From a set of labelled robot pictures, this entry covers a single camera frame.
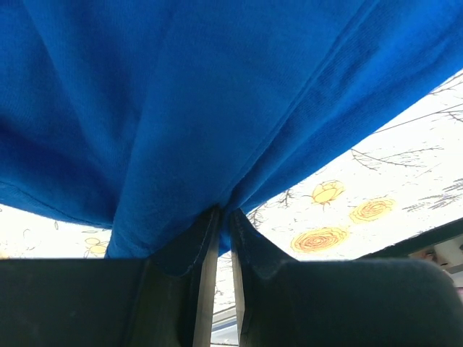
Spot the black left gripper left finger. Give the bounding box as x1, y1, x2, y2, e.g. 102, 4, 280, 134
1, 207, 221, 346

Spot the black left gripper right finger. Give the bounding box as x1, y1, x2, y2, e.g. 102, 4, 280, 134
229, 211, 462, 346

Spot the blue printed t shirt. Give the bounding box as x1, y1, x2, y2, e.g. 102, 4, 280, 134
1, 1, 462, 258

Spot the floral patterned table mat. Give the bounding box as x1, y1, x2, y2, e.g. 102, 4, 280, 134
247, 73, 462, 260

